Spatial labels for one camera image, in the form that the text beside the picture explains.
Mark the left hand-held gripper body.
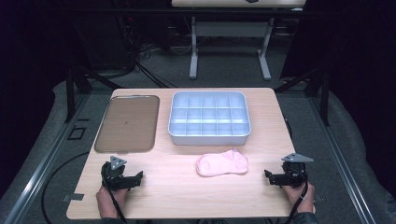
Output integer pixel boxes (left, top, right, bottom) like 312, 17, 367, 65
100, 155, 140, 191

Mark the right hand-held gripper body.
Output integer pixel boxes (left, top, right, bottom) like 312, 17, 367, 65
274, 152, 314, 189

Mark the pink sock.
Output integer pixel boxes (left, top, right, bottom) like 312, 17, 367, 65
195, 148, 249, 177

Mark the person's left hand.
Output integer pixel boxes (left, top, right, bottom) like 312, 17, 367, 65
95, 186, 129, 219

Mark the person's right hand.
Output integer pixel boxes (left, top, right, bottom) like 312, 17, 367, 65
280, 181, 317, 215

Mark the grey tape strip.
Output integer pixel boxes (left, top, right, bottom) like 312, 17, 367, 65
61, 192, 85, 203

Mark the brown tray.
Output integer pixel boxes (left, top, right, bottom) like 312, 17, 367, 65
93, 94, 161, 154

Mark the white divided storage box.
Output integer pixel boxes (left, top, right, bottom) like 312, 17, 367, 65
167, 90, 252, 147

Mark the black metal stand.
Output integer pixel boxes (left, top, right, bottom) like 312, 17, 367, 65
64, 66, 124, 124
274, 66, 331, 127

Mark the background desk with grey legs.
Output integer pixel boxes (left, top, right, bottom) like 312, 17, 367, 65
171, 0, 308, 81

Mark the left hand-held gripper cable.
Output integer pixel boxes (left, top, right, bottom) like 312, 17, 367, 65
101, 176, 128, 224

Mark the hand-held gripper cable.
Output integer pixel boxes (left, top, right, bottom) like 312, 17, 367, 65
101, 176, 128, 224
283, 167, 310, 224

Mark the right hand-held gripper cable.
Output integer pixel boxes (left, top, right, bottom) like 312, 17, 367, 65
283, 167, 310, 224

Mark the metal floor rail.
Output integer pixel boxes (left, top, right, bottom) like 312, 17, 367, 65
306, 92, 377, 224
3, 92, 92, 224

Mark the black floor cable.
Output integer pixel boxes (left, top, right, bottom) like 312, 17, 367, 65
40, 150, 92, 224

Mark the bundle of background cables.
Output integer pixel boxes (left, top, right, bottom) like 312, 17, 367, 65
116, 15, 178, 89

